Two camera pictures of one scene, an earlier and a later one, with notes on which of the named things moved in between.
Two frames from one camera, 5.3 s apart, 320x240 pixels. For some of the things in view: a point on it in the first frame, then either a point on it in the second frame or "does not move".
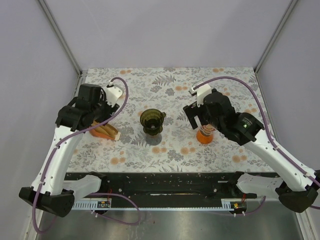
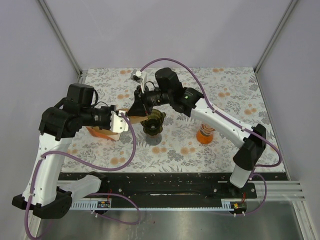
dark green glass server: [153, 140] does not move
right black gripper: [192, 111] to [137, 109]
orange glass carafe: [203, 139] does not move
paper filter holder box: [107, 130] does not move
